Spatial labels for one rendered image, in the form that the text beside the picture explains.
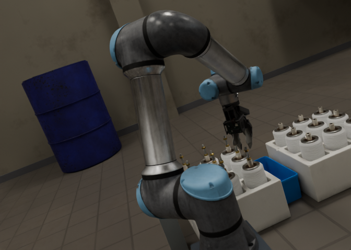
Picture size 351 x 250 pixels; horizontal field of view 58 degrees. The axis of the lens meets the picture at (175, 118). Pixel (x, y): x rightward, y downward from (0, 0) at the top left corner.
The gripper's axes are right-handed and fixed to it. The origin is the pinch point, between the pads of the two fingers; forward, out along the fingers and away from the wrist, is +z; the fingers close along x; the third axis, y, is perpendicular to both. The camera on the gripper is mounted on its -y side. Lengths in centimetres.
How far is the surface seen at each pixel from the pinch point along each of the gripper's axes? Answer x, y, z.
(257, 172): 3.1, 4.4, 10.9
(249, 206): -1.4, 12.2, 21.8
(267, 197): 4.9, 6.7, 21.5
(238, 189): -4.4, 10.1, 14.8
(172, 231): -31.4, 27.4, 22.6
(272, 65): -48, -295, 21
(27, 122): -282, -101, -20
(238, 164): -6.9, -3.4, 10.2
